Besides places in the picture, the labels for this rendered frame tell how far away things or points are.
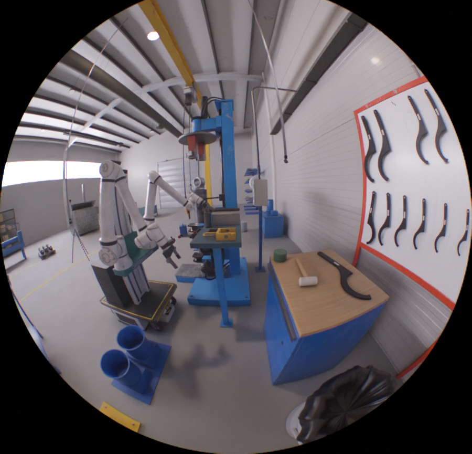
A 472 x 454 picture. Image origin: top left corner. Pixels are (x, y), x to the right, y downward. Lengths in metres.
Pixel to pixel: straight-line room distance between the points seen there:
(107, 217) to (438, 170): 2.31
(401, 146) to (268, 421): 2.35
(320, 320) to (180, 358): 1.35
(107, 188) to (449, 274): 2.39
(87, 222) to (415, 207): 10.31
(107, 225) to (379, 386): 1.89
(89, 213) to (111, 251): 8.29
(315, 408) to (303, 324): 0.47
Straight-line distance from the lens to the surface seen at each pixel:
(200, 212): 2.08
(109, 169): 1.09
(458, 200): 1.38
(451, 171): 1.40
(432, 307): 1.59
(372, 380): 1.05
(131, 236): 1.67
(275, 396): 1.50
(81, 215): 9.16
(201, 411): 1.51
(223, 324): 1.82
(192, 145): 2.02
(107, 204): 1.11
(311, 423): 0.86
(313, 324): 0.69
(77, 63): 5.82
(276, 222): 4.14
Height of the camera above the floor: 1.47
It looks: 12 degrees down
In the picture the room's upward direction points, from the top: 3 degrees counter-clockwise
